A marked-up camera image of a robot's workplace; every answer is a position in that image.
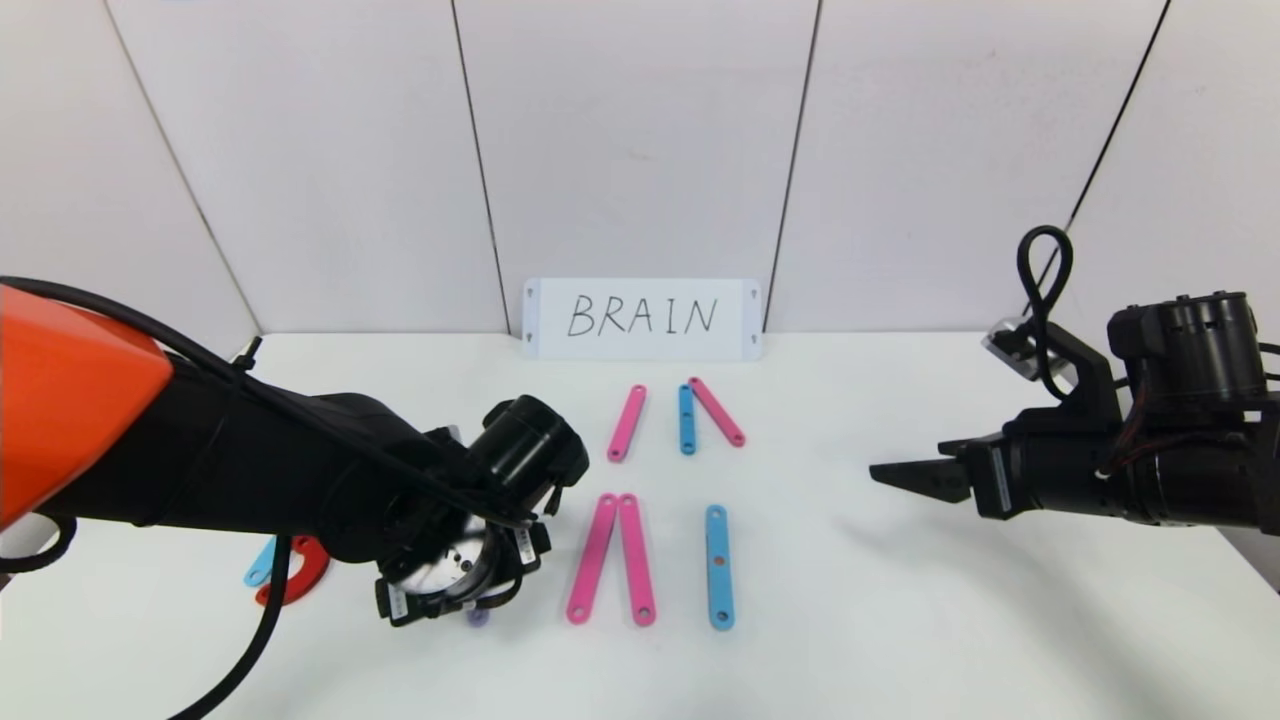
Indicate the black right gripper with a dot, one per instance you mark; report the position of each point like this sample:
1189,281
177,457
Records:
993,479

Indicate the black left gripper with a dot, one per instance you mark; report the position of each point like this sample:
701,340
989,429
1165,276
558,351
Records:
462,588

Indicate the short purple bar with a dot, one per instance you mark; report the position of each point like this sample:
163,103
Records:
478,619

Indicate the pink bar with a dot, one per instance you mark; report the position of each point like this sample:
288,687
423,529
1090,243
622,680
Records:
636,560
717,412
627,423
593,557

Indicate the blue bar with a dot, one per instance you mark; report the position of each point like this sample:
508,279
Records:
687,420
719,590
258,572

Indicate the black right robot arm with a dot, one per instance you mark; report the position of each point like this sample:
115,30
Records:
1210,480

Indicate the white BRAIN sign card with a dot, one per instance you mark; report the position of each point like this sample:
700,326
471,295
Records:
545,320

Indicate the red curved piece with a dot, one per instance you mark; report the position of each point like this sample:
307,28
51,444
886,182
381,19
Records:
312,570

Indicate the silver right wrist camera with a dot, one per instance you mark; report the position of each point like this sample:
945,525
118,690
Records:
1008,345

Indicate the black right camera bracket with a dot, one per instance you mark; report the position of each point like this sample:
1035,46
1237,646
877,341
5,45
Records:
1085,378

